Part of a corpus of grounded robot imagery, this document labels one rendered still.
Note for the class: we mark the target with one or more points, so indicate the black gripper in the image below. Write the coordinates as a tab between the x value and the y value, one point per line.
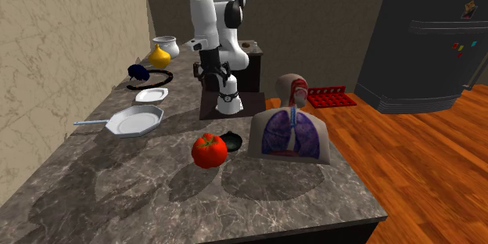
210	59

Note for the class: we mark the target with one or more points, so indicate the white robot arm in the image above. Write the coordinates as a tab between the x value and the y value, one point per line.
205	18

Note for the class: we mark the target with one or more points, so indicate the white ceramic pot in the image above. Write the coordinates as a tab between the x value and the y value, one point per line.
170	45

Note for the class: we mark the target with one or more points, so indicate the yellow onion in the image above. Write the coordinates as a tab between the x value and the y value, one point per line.
159	58

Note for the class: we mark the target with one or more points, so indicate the small white plate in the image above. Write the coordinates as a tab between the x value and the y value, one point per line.
151	95

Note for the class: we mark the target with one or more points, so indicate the dark blue lumpy object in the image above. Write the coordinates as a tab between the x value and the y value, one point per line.
138	72

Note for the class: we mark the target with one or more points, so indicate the small black bowl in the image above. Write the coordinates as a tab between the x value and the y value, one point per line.
233	142

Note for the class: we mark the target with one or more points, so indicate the red tomato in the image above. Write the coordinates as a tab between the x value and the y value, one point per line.
208	152

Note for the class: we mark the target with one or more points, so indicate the white frying pan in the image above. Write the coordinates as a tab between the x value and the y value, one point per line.
134	122

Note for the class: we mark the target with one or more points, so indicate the anatomical torso model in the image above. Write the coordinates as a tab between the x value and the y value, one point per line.
289	132

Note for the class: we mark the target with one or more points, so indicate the red tray with holes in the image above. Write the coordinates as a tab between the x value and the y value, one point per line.
331	98

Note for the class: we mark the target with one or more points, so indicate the black refrigerator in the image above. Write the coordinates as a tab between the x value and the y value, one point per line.
423	45

